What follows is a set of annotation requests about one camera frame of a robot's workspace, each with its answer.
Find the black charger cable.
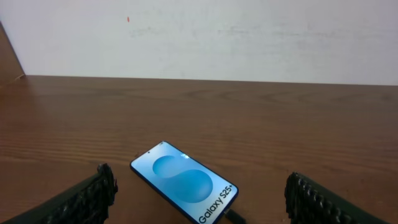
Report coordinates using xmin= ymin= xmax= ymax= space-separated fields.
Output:
xmin=223 ymin=208 xmax=248 ymax=224

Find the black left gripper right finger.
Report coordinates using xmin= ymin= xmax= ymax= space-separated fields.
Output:
xmin=284 ymin=172 xmax=387 ymax=224

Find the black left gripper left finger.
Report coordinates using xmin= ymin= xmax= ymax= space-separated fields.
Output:
xmin=2 ymin=164 xmax=118 ymax=224

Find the blue Galaxy S25+ smartphone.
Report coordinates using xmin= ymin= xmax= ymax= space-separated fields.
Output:
xmin=129 ymin=141 xmax=239 ymax=224

